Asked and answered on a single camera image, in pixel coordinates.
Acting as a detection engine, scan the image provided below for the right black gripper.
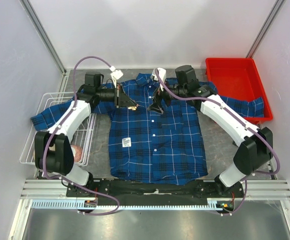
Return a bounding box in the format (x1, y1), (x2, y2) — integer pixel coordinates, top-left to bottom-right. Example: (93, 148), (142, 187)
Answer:
(147, 76), (187, 114)

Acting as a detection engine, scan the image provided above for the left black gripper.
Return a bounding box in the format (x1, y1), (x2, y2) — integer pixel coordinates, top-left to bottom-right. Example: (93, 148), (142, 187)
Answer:
(96, 83), (137, 108)

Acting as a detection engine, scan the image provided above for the blue plaid shirt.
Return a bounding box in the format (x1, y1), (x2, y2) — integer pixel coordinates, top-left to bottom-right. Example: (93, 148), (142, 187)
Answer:
(30, 72), (266, 185)

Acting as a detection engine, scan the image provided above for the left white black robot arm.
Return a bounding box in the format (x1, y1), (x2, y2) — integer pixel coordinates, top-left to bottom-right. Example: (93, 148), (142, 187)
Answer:
(34, 69), (138, 197)

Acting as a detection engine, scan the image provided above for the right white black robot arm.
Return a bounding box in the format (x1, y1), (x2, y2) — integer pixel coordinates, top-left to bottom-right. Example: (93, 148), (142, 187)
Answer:
(148, 65), (274, 197)

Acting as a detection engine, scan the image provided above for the pink patterned ceramic bowl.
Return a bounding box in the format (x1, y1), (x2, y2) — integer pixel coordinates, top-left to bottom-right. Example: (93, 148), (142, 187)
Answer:
(71, 145), (83, 164)

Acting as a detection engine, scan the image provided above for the red plastic bin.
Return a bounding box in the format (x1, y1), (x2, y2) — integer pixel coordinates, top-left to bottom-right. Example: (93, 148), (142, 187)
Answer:
(205, 57), (273, 124)

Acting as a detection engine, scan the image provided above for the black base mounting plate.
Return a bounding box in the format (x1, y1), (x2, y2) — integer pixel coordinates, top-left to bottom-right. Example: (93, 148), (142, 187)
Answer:
(66, 177), (245, 206)

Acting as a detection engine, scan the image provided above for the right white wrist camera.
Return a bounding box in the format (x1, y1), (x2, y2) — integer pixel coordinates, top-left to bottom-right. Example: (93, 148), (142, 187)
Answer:
(150, 67), (167, 91)

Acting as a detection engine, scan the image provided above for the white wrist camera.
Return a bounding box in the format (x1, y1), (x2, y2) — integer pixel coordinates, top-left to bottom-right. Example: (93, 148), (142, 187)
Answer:
(109, 66), (124, 88)
(150, 67), (167, 91)

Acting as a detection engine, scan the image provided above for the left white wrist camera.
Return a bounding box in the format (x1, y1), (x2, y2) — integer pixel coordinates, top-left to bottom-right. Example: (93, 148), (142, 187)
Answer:
(109, 66), (124, 88)

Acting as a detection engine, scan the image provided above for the white wire dish rack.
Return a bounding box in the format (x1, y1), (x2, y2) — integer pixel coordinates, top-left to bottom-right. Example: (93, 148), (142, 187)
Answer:
(19, 92), (97, 167)

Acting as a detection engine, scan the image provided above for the aluminium slotted rail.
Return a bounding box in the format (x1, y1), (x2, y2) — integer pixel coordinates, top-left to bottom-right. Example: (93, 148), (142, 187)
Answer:
(31, 199), (223, 211)

